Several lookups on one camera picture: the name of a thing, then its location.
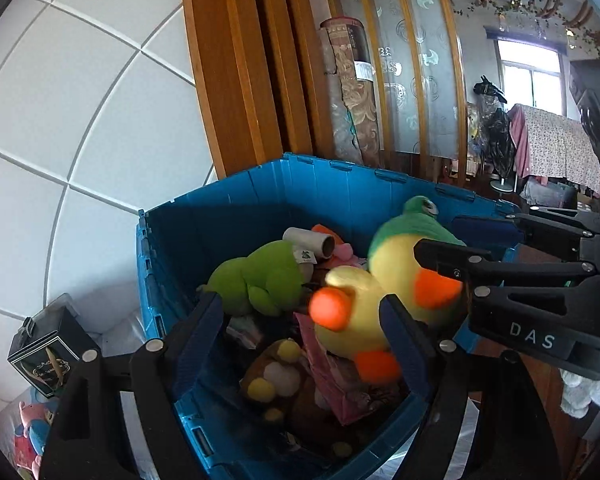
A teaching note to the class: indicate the dark gift box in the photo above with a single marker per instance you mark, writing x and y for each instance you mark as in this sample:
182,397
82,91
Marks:
47,345

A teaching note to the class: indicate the floral cloth covered table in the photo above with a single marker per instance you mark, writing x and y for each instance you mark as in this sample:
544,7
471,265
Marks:
552,146

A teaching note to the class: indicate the pink pig plush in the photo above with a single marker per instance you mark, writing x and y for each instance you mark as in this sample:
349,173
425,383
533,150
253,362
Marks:
343,256

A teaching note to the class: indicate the rolled patterned carpet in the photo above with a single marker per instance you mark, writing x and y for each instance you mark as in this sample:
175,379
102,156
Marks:
351,90

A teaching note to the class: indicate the green plush toy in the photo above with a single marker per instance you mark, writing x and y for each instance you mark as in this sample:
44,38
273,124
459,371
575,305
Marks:
268,281

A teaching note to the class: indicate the orange plush toy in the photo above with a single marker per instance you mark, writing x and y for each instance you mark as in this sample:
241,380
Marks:
325,230

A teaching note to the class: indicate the blue plastic storage crate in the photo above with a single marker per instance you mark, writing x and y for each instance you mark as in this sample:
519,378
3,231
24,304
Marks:
179,245

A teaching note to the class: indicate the glass partition wooden frame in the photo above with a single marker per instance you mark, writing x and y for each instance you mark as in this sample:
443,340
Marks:
420,94

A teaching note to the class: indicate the brown yellow plush toy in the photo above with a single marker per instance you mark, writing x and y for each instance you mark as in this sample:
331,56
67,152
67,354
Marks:
274,379

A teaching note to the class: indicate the yellow duck frog-hat plush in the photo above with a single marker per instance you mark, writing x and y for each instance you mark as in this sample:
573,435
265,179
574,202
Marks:
345,312

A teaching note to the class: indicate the grey cardboard tube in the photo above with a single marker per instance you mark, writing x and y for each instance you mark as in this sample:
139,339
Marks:
320,244

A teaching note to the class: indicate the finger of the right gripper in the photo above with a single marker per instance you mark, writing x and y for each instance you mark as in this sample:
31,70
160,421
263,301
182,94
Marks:
477,267
545,222

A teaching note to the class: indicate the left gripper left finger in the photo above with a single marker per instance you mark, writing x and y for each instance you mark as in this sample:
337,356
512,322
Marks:
89,439

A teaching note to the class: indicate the wooden door frame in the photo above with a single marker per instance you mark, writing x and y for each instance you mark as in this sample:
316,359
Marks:
260,78

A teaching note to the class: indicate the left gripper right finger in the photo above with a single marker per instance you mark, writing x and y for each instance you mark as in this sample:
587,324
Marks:
513,438

